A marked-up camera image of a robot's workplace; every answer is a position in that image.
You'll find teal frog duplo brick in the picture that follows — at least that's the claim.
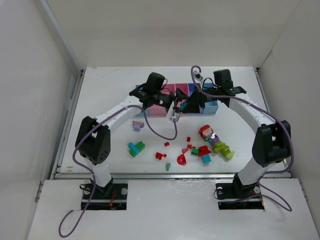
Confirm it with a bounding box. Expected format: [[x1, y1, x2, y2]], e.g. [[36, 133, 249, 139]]
[[179, 100, 189, 112]]

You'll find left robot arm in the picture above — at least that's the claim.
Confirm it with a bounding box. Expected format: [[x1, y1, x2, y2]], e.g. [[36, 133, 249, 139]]
[[72, 72, 189, 196]]

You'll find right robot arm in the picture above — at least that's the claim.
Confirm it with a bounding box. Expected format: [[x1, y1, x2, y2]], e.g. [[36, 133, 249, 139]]
[[180, 69, 293, 194]]

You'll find purple bin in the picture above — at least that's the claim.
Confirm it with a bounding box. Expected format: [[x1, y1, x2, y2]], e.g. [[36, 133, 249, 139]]
[[190, 84, 202, 114]]

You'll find light blue bin right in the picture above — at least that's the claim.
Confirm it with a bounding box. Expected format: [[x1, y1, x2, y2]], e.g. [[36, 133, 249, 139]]
[[200, 83, 219, 115]]

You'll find large pink bin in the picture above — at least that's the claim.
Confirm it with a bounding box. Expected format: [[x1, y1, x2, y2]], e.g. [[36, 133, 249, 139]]
[[148, 83, 176, 117]]

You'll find red flower duplo brick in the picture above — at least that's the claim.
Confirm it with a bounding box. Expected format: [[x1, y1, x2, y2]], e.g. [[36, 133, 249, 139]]
[[198, 124, 214, 139]]

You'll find purple flower duplo brick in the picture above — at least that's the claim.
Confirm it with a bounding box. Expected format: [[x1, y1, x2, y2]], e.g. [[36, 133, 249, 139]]
[[207, 134, 220, 146]]

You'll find red slope piece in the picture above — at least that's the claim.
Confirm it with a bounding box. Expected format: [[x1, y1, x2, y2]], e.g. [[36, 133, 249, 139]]
[[181, 148, 189, 154]]

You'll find small green number brick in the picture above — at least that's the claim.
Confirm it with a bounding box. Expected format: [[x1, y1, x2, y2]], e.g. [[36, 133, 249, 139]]
[[191, 148, 199, 157]]

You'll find red duplo roof brick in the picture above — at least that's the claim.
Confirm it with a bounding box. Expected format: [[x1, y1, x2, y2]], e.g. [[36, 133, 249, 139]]
[[198, 145, 212, 157]]

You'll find lime green duplo stack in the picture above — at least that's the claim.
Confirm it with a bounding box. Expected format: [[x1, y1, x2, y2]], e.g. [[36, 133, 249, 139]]
[[213, 141, 235, 160]]

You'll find red brick cluster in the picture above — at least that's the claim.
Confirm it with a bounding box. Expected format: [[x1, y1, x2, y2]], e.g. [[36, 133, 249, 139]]
[[155, 152, 167, 160]]

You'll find red arch brick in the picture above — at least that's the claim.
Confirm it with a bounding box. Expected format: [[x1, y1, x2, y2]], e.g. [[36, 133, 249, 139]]
[[177, 154, 187, 166]]

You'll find green slope piece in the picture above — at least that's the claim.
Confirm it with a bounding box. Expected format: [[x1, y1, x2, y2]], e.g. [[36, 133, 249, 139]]
[[165, 163, 171, 171]]

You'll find teal square brick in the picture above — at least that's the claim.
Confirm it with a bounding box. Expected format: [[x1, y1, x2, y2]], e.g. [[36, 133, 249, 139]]
[[200, 154, 212, 164]]

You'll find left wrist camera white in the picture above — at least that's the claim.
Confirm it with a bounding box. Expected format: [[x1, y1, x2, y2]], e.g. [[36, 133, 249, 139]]
[[166, 101, 180, 123]]

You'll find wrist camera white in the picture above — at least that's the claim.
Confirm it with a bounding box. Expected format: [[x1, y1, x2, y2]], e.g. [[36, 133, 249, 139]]
[[166, 101, 180, 123], [194, 71, 203, 82]]

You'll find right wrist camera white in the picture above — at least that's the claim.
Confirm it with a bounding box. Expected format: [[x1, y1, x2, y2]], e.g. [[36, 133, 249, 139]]
[[194, 71, 203, 82]]

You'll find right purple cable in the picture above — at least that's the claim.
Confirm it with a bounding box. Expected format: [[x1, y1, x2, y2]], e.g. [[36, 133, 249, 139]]
[[191, 65, 295, 213]]

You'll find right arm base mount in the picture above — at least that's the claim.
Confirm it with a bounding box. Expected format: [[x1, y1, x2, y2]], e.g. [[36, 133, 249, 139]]
[[214, 182, 265, 210]]

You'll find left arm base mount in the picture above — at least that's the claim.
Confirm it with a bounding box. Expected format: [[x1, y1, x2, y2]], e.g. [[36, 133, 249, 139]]
[[87, 179, 128, 211]]

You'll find aluminium rail front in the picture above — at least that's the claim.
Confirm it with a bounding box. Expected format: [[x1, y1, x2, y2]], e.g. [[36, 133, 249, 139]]
[[49, 172, 292, 180]]

